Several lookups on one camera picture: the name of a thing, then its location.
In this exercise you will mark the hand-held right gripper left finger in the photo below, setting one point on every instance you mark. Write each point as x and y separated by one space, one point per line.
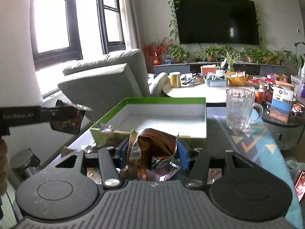
122 153

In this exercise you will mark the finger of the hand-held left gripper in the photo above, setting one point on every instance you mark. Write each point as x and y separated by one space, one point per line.
50 114

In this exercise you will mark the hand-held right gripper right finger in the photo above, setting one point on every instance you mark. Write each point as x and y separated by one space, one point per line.
184 156

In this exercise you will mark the dark glossy snack packet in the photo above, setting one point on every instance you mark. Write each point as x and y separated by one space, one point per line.
69 121

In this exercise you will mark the brown snack packet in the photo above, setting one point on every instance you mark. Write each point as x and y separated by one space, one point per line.
152 145

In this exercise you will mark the green cardboard box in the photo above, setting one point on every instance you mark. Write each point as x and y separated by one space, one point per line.
154 121

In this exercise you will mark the person's left forearm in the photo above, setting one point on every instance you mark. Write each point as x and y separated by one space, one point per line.
3 164

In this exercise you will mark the pink wrapped snacks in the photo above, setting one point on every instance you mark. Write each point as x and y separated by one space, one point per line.
297 108

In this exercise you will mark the orange snack packet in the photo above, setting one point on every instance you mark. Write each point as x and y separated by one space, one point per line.
133 173

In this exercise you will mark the pink foil snack packet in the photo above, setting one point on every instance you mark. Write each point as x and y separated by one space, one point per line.
162 174

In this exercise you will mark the shiny candy wrapper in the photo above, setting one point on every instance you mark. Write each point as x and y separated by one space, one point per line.
104 127

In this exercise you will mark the grey metal dumbbell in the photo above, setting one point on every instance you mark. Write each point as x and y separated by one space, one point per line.
22 161

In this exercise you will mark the white round coffee table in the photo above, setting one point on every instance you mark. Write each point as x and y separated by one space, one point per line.
197 93

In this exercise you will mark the grey sofa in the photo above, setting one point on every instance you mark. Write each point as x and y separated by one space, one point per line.
107 81

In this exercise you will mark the clear glass mug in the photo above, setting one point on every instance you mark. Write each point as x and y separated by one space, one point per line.
238 109

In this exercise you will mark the yellow can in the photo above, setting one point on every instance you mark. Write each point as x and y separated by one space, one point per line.
175 80

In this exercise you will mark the teal patterned tablecloth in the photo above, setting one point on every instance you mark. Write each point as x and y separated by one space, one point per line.
262 148

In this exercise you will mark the teal plastic basket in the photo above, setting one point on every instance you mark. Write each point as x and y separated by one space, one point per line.
215 82

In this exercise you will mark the dark television cabinet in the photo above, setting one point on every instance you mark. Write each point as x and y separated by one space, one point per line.
185 67

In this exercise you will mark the orange storage box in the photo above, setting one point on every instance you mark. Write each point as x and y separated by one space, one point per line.
207 69

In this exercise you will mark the orange wicker basket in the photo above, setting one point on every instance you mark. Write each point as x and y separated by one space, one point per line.
237 81

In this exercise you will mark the orange jar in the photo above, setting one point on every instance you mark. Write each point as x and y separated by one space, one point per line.
258 96

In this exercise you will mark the dark framed window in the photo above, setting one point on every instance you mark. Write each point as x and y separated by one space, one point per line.
52 19
112 14

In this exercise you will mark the leafy potted plant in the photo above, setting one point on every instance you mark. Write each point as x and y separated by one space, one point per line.
211 52
250 54
278 57
265 57
177 53

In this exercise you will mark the clear plastic cup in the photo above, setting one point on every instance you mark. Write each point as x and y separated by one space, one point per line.
263 85

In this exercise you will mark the spider plant in vase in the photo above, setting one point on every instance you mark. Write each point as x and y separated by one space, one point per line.
230 59

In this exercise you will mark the red flower arrangement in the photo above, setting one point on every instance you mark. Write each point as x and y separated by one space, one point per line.
154 51

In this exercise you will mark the white and blue carton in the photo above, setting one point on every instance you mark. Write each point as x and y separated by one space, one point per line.
282 102

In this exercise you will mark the red screen device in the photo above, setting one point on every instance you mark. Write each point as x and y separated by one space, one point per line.
300 184

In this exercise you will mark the white curtain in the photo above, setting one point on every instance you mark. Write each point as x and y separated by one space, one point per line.
129 14

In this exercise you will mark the green vine garland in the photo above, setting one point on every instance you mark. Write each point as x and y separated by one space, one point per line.
173 16

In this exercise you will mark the tall broad-leaf plant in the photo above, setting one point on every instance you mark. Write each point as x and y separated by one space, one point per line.
296 57

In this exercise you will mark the black wall television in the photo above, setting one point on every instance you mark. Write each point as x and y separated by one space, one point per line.
216 21

